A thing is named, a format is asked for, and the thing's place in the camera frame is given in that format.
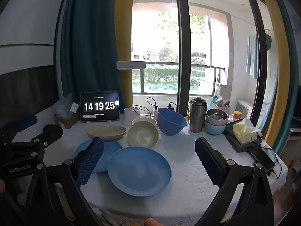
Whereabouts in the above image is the pink seed-print bowl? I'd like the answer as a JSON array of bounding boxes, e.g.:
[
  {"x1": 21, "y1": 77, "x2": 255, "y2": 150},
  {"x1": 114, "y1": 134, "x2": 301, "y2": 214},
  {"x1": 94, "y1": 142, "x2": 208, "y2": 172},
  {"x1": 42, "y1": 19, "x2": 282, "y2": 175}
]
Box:
[{"x1": 132, "y1": 117, "x2": 157, "y2": 126}]

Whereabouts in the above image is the yellow tissue pack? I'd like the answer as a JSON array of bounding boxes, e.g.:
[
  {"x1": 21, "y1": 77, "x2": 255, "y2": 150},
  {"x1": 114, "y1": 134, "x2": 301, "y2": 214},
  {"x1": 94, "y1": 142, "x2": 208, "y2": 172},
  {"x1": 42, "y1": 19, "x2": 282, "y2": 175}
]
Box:
[{"x1": 232, "y1": 118, "x2": 259, "y2": 144}]

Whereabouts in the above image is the black charger cable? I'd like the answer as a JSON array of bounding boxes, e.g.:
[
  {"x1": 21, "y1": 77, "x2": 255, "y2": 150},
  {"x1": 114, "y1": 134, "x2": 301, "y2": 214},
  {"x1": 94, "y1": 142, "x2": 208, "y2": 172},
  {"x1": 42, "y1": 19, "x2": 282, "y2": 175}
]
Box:
[{"x1": 168, "y1": 102, "x2": 189, "y2": 118}]

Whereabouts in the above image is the cardboard box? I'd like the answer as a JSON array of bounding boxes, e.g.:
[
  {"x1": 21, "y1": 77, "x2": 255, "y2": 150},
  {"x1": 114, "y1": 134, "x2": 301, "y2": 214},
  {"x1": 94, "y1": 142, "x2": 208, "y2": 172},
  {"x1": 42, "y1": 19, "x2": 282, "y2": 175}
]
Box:
[{"x1": 55, "y1": 114, "x2": 80, "y2": 129}]

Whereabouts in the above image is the white microwave oven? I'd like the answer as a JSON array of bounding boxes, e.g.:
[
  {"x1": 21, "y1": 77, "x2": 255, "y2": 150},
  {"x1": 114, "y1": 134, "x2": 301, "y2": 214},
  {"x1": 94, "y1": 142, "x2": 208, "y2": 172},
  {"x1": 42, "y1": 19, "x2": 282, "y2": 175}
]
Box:
[{"x1": 235, "y1": 99, "x2": 254, "y2": 121}]

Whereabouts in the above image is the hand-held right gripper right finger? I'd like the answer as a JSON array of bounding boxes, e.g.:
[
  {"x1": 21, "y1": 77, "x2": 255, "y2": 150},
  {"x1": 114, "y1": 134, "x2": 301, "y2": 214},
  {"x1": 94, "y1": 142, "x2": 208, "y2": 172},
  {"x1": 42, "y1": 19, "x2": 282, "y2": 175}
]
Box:
[{"x1": 195, "y1": 137, "x2": 275, "y2": 226}]

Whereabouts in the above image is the green bowl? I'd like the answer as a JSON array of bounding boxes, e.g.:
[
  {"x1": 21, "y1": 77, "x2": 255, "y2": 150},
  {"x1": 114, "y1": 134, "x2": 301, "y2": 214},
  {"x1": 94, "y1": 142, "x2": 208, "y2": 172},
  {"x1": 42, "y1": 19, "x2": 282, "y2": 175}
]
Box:
[{"x1": 127, "y1": 123, "x2": 159, "y2": 149}]

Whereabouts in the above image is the blue plastic bag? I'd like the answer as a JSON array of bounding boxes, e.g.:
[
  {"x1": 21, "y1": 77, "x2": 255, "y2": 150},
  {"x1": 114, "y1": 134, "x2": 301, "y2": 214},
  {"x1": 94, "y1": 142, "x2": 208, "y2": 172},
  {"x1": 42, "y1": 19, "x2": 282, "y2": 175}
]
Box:
[{"x1": 210, "y1": 95, "x2": 224, "y2": 110}]

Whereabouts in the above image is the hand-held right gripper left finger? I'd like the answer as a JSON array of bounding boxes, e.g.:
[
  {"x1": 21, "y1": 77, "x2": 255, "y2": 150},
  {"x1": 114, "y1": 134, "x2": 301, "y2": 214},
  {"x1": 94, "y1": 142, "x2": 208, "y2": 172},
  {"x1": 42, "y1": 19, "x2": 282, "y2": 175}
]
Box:
[{"x1": 26, "y1": 137, "x2": 104, "y2": 226}]

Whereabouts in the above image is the teal curtain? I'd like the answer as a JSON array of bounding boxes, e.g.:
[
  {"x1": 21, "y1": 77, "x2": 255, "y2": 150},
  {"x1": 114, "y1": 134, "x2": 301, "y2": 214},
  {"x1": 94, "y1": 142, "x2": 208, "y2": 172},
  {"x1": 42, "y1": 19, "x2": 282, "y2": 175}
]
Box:
[{"x1": 58, "y1": 0, "x2": 126, "y2": 120}]

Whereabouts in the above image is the clear plastic bag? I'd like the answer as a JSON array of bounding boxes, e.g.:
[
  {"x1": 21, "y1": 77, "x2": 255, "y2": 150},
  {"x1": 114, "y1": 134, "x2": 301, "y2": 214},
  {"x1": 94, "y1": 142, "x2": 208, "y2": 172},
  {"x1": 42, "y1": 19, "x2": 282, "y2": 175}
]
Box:
[{"x1": 54, "y1": 93, "x2": 74, "y2": 118}]

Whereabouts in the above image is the deep blue bowl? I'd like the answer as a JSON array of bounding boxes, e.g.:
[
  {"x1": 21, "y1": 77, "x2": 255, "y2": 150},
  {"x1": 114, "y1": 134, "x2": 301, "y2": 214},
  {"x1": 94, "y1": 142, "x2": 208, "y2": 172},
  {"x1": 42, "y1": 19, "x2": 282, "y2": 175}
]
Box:
[{"x1": 157, "y1": 108, "x2": 189, "y2": 136}]

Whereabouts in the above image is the blue plate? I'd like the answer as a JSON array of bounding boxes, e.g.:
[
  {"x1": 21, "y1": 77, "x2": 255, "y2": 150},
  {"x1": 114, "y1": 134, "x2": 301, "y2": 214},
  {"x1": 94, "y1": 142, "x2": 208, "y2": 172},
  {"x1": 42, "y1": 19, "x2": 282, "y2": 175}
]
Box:
[
  {"x1": 73, "y1": 138, "x2": 123, "y2": 173},
  {"x1": 107, "y1": 146, "x2": 172, "y2": 196}
]

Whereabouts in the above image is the smartphone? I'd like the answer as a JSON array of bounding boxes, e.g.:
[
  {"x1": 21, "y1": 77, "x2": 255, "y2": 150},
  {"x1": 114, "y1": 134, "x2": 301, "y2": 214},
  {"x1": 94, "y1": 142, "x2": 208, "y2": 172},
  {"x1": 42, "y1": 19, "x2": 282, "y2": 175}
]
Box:
[{"x1": 248, "y1": 147, "x2": 276, "y2": 172}]

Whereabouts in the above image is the grey folded cloth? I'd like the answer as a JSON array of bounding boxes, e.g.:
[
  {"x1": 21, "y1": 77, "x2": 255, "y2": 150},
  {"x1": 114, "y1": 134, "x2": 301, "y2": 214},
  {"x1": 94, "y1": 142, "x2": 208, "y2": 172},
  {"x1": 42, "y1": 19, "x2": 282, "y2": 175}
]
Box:
[{"x1": 222, "y1": 119, "x2": 263, "y2": 153}]

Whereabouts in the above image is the white plastic basket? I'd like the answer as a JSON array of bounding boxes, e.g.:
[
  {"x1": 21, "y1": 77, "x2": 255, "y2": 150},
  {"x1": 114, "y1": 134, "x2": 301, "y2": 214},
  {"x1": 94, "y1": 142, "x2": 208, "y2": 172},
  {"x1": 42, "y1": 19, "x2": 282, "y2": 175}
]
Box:
[{"x1": 212, "y1": 104, "x2": 232, "y2": 117}]

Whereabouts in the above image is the black lamp cable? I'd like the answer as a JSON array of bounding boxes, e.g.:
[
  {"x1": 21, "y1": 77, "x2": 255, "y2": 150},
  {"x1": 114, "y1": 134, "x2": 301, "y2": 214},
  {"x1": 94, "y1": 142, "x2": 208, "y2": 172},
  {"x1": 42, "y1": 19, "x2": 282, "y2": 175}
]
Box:
[{"x1": 130, "y1": 97, "x2": 157, "y2": 118}]

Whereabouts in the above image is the light blue hanging garment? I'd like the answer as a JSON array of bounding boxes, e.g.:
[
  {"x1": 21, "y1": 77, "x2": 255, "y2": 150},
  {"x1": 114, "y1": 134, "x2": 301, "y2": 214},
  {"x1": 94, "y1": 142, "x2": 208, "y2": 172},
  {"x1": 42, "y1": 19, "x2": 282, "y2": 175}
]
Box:
[{"x1": 246, "y1": 33, "x2": 259, "y2": 79}]

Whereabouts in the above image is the beige plate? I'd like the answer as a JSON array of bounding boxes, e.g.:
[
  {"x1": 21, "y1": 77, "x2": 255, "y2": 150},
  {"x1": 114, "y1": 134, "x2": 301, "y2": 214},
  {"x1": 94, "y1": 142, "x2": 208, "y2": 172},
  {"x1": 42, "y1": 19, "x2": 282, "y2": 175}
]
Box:
[{"x1": 85, "y1": 125, "x2": 127, "y2": 141}]

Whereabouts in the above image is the black door frame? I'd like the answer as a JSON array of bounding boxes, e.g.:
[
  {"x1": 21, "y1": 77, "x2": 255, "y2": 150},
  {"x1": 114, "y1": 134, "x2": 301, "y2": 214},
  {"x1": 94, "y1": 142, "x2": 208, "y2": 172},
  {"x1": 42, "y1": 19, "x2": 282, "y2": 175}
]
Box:
[{"x1": 174, "y1": 0, "x2": 191, "y2": 113}]

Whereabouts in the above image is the white desk lamp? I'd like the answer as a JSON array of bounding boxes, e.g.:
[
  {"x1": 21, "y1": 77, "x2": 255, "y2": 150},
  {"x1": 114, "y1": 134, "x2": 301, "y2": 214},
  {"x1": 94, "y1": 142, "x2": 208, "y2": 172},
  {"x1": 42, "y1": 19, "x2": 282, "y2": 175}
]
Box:
[{"x1": 116, "y1": 61, "x2": 146, "y2": 126}]

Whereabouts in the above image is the steel bowl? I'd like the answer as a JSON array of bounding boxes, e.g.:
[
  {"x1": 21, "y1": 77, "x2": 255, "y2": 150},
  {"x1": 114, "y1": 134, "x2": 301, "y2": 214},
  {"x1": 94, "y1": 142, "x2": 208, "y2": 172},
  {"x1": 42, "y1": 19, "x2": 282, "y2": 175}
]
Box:
[{"x1": 206, "y1": 109, "x2": 228, "y2": 121}]

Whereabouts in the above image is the tablet with clock display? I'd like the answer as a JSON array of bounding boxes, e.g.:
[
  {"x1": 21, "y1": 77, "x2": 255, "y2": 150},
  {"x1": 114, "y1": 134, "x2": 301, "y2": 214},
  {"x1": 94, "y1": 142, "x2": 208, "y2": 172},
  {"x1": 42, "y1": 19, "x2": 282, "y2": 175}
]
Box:
[{"x1": 80, "y1": 91, "x2": 120, "y2": 123}]

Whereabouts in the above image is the steel tumbler with strap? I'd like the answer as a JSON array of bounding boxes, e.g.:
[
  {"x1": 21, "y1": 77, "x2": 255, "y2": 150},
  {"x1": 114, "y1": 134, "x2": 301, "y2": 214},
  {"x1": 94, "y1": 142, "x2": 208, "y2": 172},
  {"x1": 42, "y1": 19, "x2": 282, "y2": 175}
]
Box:
[{"x1": 189, "y1": 97, "x2": 208, "y2": 133}]

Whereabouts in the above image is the yellow curtain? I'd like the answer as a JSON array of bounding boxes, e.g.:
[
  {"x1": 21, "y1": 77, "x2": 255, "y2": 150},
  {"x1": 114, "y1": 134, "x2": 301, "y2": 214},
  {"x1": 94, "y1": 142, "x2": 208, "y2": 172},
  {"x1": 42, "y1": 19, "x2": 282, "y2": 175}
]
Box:
[{"x1": 114, "y1": 0, "x2": 134, "y2": 113}]

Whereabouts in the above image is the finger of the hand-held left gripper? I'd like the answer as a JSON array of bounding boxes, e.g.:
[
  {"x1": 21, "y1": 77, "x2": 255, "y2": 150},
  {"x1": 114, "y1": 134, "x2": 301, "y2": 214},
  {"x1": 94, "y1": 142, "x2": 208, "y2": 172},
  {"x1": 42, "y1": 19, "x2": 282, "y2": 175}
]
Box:
[
  {"x1": 35, "y1": 124, "x2": 64, "y2": 150},
  {"x1": 16, "y1": 115, "x2": 38, "y2": 133}
]

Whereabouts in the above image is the black phone cable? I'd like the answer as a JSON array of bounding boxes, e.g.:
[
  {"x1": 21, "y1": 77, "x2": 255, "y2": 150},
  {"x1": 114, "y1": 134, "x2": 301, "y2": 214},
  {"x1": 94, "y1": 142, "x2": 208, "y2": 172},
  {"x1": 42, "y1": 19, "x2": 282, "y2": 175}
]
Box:
[{"x1": 253, "y1": 141, "x2": 283, "y2": 180}]

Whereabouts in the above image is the light blue bowl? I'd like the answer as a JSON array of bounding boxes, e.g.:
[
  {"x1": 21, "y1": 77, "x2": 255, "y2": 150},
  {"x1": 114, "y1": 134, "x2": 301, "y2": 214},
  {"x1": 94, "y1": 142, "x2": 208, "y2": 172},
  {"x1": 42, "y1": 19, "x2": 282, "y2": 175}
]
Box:
[{"x1": 205, "y1": 123, "x2": 226, "y2": 135}]

